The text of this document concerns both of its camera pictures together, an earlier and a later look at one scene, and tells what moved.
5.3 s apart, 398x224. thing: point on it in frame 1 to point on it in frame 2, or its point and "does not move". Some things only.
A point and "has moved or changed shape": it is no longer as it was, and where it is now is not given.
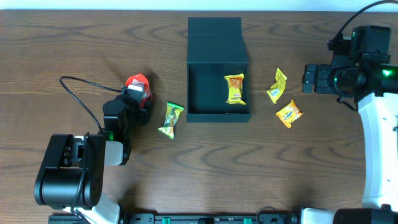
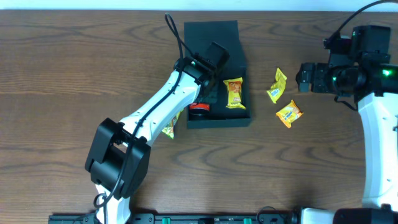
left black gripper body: [142, 109] to [208, 86]
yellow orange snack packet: [235, 88] has moved or changed shape
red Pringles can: [141, 79] to [203, 106]
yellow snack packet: [278, 88] does not move
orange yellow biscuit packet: [290, 114] does not move
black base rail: [187, 218] does not move
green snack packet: [173, 112] does not move
